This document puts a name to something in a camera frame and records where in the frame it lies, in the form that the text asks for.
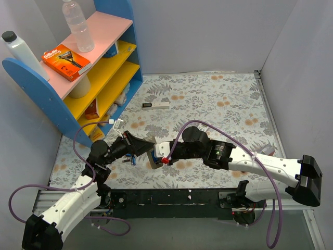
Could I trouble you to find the grey beige remote control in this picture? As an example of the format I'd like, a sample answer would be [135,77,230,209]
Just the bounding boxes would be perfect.
[145,135,163,169]

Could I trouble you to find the blue AA battery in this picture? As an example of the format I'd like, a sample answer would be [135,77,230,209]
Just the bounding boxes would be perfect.
[151,153,159,165]

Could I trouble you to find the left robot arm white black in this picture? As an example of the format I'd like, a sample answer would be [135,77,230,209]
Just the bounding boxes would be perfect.
[22,131,155,249]

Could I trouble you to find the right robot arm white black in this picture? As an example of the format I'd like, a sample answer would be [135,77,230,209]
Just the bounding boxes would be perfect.
[163,126,323,207]

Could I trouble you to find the pile of blue batteries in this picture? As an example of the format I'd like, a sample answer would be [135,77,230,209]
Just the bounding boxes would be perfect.
[122,154,136,166]

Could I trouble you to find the white air conditioner remote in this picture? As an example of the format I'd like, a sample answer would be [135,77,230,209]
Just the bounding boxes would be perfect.
[198,123,209,132]

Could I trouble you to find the white slim remote black end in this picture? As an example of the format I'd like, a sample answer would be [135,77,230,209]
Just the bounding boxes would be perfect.
[142,102,170,110]

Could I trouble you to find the yellow sponge pack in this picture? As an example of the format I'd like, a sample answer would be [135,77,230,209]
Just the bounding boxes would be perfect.
[89,126,105,142]

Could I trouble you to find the orange box on shelf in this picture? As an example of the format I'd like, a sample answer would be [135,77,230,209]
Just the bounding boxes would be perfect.
[84,98,100,120]

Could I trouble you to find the blue pink yellow shelf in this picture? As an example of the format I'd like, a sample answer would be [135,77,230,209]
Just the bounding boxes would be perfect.
[2,1,143,146]

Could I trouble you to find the floral patterned table mat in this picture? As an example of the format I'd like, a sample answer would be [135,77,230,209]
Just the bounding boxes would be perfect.
[49,72,290,190]

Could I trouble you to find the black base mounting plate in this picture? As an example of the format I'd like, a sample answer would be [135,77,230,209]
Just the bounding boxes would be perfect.
[109,189,267,221]

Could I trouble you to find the beige cylinder container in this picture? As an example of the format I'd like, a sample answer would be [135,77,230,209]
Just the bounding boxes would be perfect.
[69,75,91,99]

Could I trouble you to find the red silver battery box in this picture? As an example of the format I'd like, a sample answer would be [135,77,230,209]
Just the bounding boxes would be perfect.
[259,145,275,156]

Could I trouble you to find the orange Gillette razor box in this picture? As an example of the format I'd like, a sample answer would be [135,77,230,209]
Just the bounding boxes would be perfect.
[41,44,92,82]

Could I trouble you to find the clear plastic water bottle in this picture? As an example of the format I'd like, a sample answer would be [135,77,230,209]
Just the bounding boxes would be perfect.
[62,1,95,53]

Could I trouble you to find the white bottle black cap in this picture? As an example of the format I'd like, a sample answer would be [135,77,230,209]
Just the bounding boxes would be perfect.
[1,31,50,81]

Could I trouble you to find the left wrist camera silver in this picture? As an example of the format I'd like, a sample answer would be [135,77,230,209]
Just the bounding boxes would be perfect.
[108,118,124,136]

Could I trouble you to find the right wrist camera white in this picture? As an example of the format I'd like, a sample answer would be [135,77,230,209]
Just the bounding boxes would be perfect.
[153,142,171,164]

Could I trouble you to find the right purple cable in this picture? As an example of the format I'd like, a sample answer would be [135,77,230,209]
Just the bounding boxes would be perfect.
[166,120,284,249]

